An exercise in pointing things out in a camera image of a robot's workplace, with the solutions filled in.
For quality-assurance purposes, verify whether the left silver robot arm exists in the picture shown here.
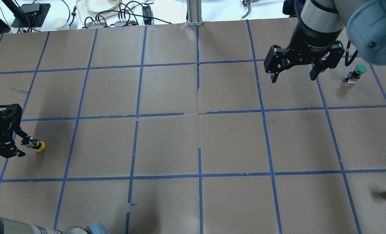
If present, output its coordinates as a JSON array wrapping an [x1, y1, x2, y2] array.
[[0, 104, 110, 234]]

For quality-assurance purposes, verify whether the green push button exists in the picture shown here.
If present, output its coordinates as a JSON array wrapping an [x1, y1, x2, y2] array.
[[345, 65, 368, 84]]

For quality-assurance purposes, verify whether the beige tray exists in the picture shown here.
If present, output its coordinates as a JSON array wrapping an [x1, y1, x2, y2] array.
[[75, 0, 124, 24]]

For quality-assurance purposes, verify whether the aluminium frame post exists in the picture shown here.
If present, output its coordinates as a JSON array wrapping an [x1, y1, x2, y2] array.
[[187, 0, 203, 27]]

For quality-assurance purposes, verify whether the yellow push button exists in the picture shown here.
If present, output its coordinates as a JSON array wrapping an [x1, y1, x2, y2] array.
[[22, 136, 45, 152]]

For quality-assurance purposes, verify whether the white paper cup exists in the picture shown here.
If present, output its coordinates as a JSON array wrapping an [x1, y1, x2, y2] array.
[[52, 18, 70, 31]]

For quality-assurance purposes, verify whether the beige plate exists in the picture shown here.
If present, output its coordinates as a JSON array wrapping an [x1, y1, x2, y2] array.
[[84, 0, 120, 13]]

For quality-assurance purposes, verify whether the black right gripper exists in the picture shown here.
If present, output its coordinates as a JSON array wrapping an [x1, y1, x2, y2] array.
[[264, 25, 345, 83]]

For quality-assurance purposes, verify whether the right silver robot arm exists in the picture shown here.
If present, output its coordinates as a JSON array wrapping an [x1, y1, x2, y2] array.
[[264, 0, 386, 83]]

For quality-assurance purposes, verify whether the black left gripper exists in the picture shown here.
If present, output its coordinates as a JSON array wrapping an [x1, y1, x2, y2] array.
[[0, 104, 32, 159]]

